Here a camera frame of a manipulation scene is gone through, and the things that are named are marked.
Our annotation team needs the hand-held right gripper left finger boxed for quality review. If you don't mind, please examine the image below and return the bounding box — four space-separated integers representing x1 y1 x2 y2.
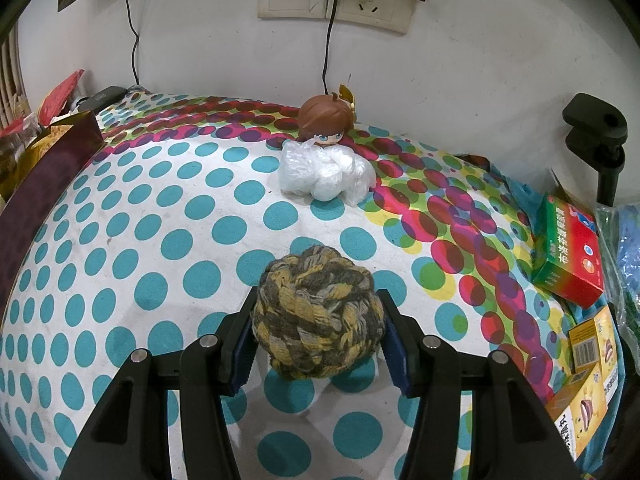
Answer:
60 287 261 480

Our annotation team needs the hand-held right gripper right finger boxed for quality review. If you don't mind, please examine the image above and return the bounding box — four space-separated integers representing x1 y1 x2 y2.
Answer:
375 289 583 480

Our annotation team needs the yellow grey rope ball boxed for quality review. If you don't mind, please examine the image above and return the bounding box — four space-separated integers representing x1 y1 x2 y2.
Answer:
251 245 387 378

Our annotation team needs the dark purple storage box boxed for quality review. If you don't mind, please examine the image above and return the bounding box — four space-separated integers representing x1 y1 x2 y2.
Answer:
0 112 104 286

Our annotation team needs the polka dot blanket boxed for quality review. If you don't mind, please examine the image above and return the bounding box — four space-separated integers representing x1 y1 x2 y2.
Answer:
0 87 626 480

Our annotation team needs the small yellow carton box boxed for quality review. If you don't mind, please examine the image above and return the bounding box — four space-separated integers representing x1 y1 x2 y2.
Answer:
569 305 618 386

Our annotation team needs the large yellow carton box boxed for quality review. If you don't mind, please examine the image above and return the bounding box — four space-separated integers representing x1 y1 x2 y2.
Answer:
545 360 623 461

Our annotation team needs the crumpled white plastic bag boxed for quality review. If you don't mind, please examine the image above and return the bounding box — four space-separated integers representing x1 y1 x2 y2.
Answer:
277 139 377 207

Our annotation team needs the green red medicine box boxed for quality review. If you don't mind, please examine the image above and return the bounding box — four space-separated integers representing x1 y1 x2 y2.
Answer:
531 194 606 309

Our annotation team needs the clear bag with blue items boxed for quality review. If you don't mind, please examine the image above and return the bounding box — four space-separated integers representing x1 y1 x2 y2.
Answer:
595 202 640 361

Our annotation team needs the brown-haired doll figure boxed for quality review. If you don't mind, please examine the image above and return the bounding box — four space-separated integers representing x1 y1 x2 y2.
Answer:
299 85 358 146

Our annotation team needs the flat black device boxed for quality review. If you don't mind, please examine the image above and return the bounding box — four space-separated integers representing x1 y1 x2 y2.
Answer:
82 86 128 111

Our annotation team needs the red packet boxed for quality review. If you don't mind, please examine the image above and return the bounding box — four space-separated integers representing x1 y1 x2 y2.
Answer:
37 70 85 126
0 115 37 140

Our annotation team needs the black clamp mount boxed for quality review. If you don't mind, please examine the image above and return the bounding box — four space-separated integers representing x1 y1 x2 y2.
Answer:
562 92 628 206

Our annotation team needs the thin black hanging cable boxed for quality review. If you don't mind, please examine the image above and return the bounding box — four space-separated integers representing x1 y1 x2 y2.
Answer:
124 0 144 89

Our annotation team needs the black charger cable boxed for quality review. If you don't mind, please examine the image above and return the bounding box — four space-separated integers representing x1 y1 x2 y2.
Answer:
320 0 344 96

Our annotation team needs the white double wall socket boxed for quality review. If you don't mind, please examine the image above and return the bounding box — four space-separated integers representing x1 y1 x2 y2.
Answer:
327 0 418 36

